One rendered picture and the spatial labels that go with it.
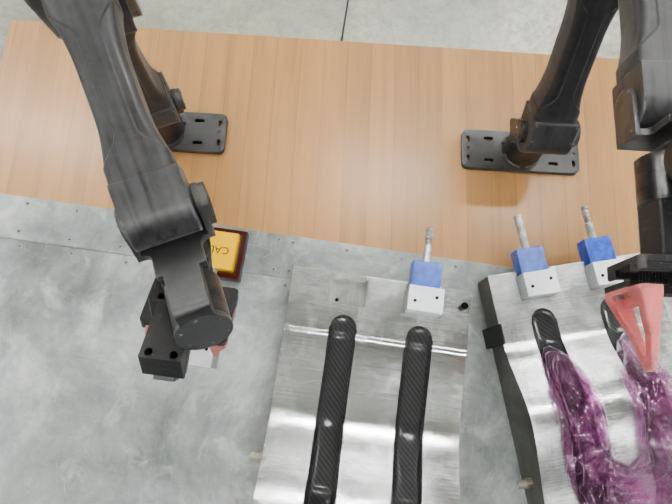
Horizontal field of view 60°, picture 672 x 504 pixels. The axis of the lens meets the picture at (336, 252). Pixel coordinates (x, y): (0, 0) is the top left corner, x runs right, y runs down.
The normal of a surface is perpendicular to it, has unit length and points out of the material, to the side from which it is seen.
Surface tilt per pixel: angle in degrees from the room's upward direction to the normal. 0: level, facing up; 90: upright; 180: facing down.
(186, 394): 0
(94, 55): 15
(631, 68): 87
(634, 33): 87
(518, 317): 0
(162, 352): 27
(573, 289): 0
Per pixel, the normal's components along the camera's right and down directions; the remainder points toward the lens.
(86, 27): 0.13, 0.00
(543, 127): -0.02, 0.71
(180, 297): -0.11, -0.60
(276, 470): 0.10, -0.67
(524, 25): 0.04, -0.25
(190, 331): 0.34, 0.73
